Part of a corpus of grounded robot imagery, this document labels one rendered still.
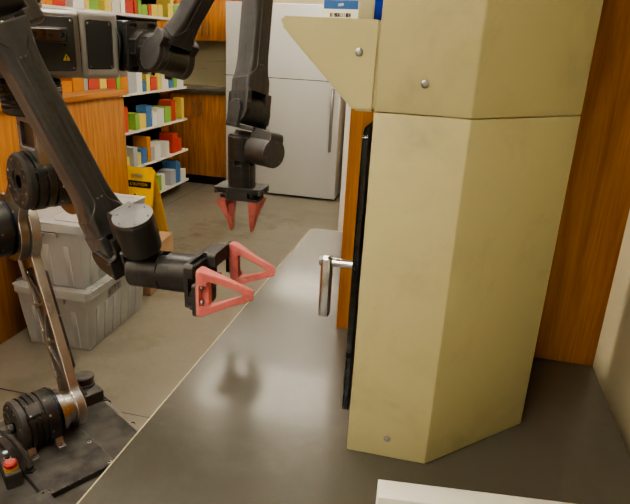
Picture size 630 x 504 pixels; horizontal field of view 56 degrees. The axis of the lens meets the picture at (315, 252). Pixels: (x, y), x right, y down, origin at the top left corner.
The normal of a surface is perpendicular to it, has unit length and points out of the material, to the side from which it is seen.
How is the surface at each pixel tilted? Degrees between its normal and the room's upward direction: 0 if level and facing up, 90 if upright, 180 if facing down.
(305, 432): 0
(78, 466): 0
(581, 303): 90
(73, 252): 95
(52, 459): 0
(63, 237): 95
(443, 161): 90
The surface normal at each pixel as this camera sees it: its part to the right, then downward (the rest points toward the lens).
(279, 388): 0.05, -0.94
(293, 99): -0.23, 0.32
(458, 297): 0.52, 0.31
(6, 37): 0.66, 0.07
